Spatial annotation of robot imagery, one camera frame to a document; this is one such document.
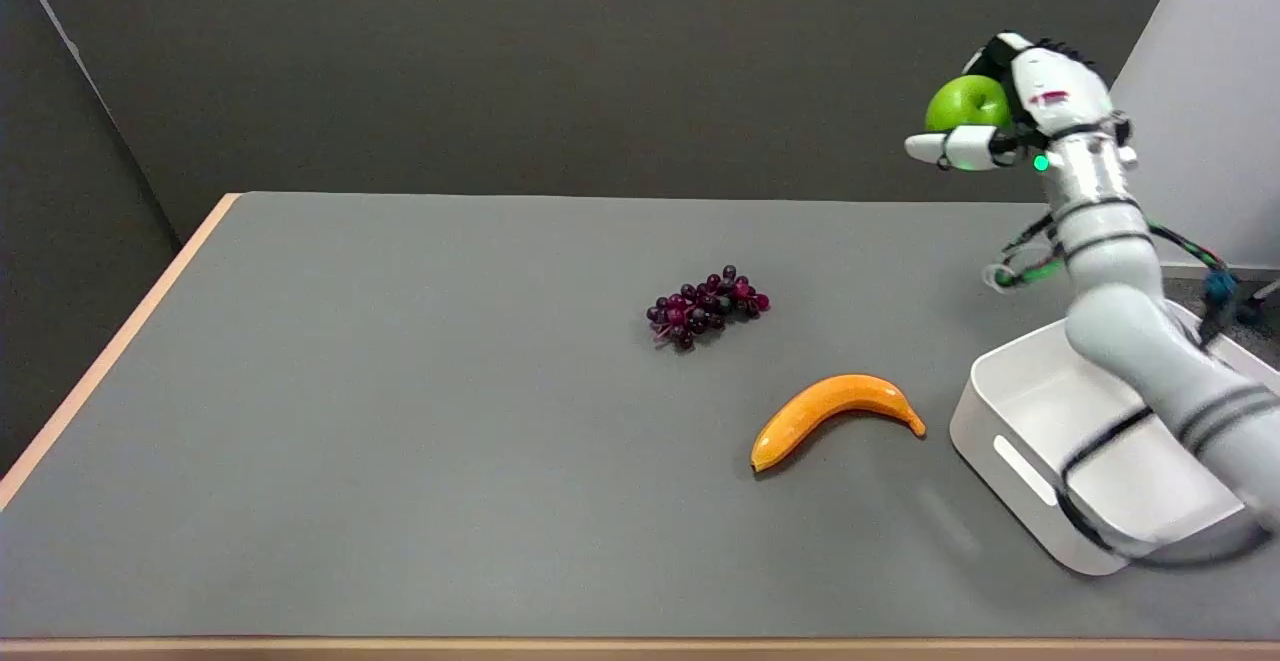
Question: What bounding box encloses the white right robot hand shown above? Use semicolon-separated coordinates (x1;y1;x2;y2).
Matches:
904;32;1131;173

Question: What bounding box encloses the green apple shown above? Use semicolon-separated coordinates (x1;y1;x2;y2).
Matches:
925;74;1014;134

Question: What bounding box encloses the white plastic box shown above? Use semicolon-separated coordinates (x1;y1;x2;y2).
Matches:
949;298;1280;577

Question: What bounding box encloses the orange banana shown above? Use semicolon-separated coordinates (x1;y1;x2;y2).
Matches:
750;373;927;474

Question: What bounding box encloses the purple grape bunch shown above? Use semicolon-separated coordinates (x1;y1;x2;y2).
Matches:
646;264;771;353

